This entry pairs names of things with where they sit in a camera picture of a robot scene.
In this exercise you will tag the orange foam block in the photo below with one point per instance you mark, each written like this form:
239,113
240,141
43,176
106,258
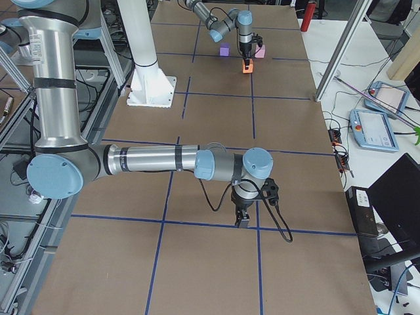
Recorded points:
249,69

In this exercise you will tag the pink foam block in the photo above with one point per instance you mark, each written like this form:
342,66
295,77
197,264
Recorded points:
260,51

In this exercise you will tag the purple foam block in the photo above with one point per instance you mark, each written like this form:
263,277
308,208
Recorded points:
224,49

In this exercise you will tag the red water bottle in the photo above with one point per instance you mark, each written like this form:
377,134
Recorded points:
308,14

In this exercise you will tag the orange black connector strip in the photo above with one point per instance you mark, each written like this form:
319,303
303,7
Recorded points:
340,152

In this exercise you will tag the black computer box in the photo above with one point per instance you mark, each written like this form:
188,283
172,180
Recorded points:
361,212

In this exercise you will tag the purple rod tool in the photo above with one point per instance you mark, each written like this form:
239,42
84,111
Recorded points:
382,105

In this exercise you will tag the near blue teach pendant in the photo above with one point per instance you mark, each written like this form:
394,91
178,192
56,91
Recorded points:
372,131

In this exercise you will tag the blue teach pendant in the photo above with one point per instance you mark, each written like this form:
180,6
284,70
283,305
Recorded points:
394,98
372,131

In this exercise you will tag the far blue teach pendant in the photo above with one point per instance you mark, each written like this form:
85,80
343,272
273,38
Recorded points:
394,98

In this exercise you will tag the black monitor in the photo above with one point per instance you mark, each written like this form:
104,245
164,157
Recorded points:
395,197

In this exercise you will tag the wooden beam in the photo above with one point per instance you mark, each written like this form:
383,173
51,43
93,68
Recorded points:
408,57

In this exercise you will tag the white pedestal column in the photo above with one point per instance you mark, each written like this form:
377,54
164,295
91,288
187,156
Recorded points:
149,86

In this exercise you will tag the aluminium frame post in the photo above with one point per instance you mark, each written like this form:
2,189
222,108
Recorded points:
357,15

